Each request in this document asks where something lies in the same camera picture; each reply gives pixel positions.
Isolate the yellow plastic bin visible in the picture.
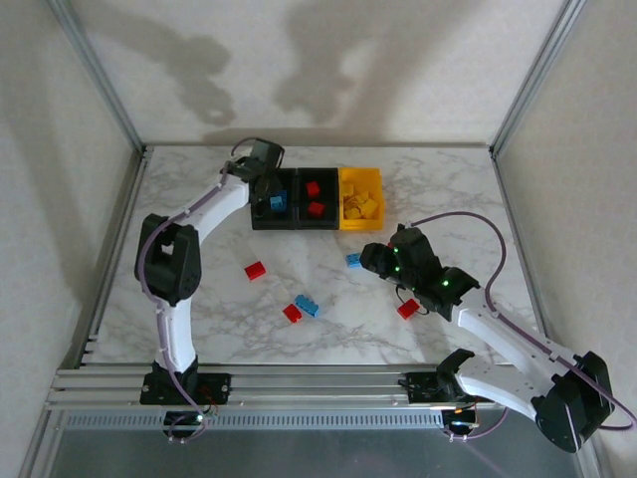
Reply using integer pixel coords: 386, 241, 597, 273
338, 166, 388, 233

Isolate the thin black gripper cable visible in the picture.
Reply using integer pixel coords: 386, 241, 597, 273
392, 284, 430, 320

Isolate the slotted grey cable duct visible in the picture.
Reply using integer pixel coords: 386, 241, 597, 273
64, 410, 447, 432

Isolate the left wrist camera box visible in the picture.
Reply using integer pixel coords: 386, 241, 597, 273
250, 139, 286, 173

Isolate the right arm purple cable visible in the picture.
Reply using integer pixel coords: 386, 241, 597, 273
407, 211, 637, 444

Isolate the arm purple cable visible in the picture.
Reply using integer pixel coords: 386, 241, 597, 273
407, 211, 637, 444
136, 138, 258, 444

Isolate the aluminium side rail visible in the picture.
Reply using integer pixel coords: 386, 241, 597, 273
490, 146, 551, 345
74, 146, 154, 369

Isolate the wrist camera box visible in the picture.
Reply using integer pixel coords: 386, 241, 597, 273
395, 223, 434, 253
250, 139, 286, 173

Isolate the small black controller board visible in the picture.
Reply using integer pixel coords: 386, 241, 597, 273
163, 410, 215, 444
441, 405, 482, 444

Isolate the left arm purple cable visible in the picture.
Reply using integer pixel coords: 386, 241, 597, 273
136, 138, 258, 444

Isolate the black plastic bin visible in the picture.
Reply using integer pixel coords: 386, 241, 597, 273
296, 166, 342, 231
251, 166, 300, 231

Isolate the aluminium frame post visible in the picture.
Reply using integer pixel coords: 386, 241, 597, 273
489, 0, 584, 155
47, 0, 148, 153

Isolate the grey metal panel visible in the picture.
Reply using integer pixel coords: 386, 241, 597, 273
19, 427, 613, 478

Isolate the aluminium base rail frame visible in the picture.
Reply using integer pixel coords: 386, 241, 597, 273
47, 365, 591, 412

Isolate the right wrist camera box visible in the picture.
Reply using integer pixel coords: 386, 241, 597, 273
395, 223, 434, 253

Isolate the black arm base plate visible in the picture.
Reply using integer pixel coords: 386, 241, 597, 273
139, 371, 233, 405
397, 370, 479, 405

